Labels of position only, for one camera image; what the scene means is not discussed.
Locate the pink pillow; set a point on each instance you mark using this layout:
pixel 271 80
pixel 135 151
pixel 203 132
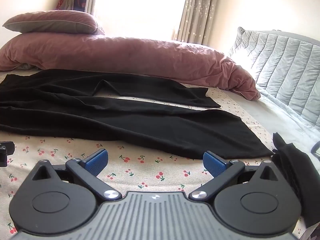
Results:
pixel 55 21

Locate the cherry print bed sheet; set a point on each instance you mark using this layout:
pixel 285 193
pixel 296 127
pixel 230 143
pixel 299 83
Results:
pixel 137 166

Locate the bright window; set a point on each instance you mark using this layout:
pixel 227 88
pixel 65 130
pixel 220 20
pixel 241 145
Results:
pixel 140 7

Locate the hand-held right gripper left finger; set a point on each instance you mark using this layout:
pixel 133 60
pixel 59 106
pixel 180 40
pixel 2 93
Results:
pixel 97 160

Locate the pink duvet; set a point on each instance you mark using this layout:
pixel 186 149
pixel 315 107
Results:
pixel 150 55

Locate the dark cloth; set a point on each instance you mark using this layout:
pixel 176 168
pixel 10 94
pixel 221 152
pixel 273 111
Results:
pixel 297 177

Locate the black pants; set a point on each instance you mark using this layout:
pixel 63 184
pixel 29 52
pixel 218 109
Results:
pixel 125 120

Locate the grey quilted headboard cover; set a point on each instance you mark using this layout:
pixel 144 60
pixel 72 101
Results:
pixel 287 62

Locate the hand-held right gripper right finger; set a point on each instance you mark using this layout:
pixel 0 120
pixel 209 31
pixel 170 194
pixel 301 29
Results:
pixel 212 162

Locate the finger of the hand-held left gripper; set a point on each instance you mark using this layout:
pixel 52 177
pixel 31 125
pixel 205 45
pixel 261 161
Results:
pixel 5 148

